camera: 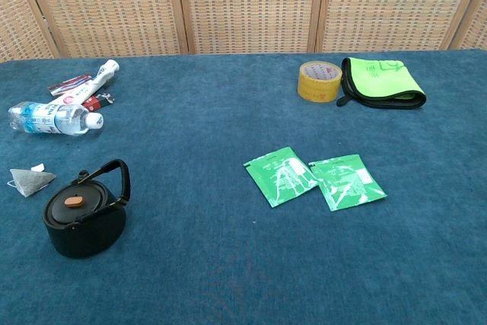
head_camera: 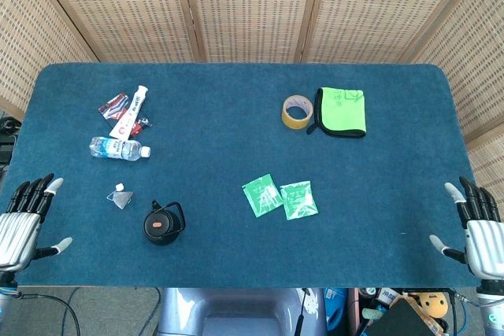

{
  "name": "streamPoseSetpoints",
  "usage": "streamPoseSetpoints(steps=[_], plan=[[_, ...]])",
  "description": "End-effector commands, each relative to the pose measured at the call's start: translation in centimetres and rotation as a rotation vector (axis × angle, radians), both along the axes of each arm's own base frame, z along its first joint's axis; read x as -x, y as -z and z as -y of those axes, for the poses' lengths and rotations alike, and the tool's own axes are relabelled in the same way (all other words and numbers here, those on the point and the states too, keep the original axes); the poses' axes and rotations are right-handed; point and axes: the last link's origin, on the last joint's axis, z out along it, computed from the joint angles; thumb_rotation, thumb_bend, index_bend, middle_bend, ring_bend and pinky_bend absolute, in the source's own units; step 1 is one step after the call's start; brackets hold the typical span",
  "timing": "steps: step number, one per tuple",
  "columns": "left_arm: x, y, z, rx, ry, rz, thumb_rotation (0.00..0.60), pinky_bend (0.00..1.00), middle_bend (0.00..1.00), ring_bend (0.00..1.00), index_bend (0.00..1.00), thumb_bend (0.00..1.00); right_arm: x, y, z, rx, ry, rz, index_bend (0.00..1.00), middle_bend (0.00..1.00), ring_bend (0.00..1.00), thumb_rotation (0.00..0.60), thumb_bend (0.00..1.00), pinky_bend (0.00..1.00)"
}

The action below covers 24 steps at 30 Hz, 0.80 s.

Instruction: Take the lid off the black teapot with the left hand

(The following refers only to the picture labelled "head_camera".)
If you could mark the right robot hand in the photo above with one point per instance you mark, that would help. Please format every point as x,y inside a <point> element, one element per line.
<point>482,233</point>

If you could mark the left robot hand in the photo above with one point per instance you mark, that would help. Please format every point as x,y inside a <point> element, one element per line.
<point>17,230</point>

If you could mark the black teapot lid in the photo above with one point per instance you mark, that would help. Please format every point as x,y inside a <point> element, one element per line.
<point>157,225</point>

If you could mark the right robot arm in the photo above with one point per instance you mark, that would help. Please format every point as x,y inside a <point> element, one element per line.
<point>492,308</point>

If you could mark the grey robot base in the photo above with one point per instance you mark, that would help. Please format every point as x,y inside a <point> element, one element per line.
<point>240,312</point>

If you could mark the black teapot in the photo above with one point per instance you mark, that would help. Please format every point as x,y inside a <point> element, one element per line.
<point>163,222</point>

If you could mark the yellow plush toy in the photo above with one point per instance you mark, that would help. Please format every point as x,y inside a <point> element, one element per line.
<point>433,303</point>

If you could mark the pyramid tea bag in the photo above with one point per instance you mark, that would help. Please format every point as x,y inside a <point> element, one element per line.
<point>120,196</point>

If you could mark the black box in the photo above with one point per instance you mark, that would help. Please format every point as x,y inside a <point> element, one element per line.
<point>397,322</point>

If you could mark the clear plastic water bottle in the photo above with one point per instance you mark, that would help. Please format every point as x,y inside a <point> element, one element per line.
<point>118,148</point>

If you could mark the red white snack packet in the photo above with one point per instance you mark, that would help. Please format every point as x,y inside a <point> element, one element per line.
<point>114,107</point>

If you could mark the white toothpaste tube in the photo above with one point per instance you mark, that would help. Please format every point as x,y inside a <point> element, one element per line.
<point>130,113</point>

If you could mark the small red black packet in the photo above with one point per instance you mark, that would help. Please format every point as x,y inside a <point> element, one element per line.
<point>139,123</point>

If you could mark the blue printed bag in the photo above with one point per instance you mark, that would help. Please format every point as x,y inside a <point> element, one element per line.
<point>335,306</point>

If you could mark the green microfiber cloth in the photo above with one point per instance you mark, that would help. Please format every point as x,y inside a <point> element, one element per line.
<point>342,112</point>

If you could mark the green sachet with white print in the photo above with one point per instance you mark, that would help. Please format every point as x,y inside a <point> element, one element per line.
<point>262,194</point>
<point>298,200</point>

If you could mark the yellow packing tape roll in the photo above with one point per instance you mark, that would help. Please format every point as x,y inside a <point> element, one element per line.
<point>297,112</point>

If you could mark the blue table mat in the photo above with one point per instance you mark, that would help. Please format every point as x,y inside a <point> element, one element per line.
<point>252,155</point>

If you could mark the woven folding screen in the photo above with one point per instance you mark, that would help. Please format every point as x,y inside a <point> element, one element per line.
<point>252,9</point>

